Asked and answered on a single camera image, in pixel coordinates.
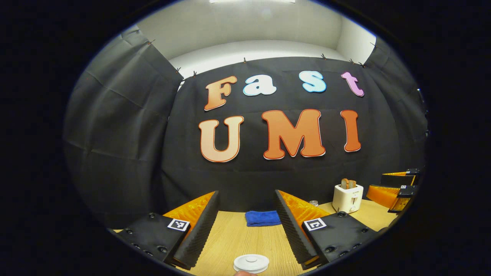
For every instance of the white toaster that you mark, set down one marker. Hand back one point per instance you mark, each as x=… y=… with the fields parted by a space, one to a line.
x=347 y=199

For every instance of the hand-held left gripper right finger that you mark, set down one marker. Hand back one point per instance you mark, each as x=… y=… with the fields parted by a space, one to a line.
x=293 y=230

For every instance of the white teacup lid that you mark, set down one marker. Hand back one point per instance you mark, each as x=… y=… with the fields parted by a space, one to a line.
x=251 y=262

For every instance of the blue towel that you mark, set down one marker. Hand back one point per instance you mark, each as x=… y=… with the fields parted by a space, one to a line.
x=262 y=218

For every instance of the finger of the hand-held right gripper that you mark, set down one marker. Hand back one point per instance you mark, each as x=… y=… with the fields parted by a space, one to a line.
x=383 y=195
x=399 y=180

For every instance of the brown toast slice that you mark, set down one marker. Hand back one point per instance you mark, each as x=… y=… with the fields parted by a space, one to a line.
x=352 y=184
x=345 y=184

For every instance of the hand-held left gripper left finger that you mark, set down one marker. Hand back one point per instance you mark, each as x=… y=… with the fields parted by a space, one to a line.
x=199 y=230

